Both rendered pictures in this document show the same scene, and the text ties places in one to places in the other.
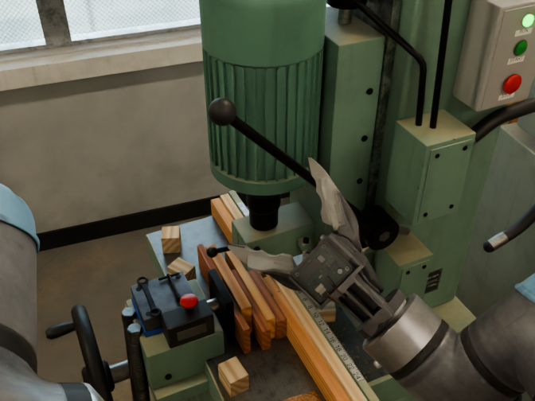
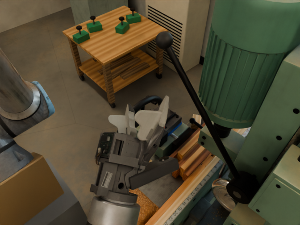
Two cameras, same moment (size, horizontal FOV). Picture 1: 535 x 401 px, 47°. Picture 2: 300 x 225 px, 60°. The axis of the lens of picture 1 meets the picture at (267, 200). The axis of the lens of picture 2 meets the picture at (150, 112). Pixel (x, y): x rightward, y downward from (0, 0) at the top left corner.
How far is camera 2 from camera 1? 0.59 m
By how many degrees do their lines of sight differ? 49
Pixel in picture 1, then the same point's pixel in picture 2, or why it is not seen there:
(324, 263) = (107, 142)
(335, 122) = (261, 110)
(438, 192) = (272, 209)
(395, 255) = (238, 210)
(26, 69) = not seen: hidden behind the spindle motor
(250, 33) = (219, 8)
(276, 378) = (159, 188)
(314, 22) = (263, 27)
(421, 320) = (106, 215)
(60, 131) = not seen: hidden behind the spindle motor
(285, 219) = (231, 140)
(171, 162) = not seen: outside the picture
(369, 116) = (289, 127)
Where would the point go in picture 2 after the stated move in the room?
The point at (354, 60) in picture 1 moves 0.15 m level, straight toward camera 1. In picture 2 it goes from (292, 80) to (210, 94)
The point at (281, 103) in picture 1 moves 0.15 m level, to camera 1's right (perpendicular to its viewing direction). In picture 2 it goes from (222, 68) to (272, 122)
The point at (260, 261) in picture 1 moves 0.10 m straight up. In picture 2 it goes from (124, 121) to (120, 88)
